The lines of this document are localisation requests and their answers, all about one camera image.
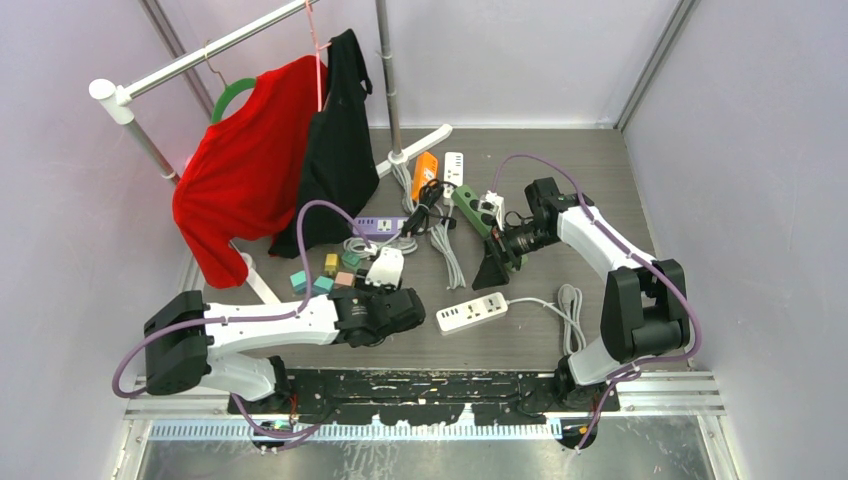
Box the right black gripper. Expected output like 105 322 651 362
473 216 561 291

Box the pink plug adapter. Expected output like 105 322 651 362
334 271 356 288

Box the white power strip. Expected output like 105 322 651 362
436 292 508 335
443 152 464 204

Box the green power strip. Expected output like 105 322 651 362
452 185 509 239

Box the green adapter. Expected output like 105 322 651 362
341 251 362 270

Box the yellow plug adapter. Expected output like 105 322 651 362
323 253 340 277

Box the purple power strip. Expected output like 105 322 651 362
355 216 407 241

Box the orange power strip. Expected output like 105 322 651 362
410 151 439 202

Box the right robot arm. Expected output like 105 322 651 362
461 177 691 411

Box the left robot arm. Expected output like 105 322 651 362
143 288 426 413

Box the black garment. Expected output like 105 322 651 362
296 29 380 218

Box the red t-shirt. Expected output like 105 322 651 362
172 55 328 289

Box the green clothes hanger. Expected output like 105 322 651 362
210 77 257 125

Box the pink clothes hanger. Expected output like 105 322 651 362
304 0 330 112

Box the metal clothes rack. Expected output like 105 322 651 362
87 0 455 306

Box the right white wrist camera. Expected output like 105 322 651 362
477 190 505 229

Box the near strip grey cord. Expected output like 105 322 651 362
429 198 468 291

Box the far strip grey cord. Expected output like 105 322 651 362
506 283 588 358

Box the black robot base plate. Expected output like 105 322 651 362
206 368 619 426

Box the black power cord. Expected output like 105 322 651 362
400 178 458 238

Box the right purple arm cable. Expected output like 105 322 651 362
490 153 704 452

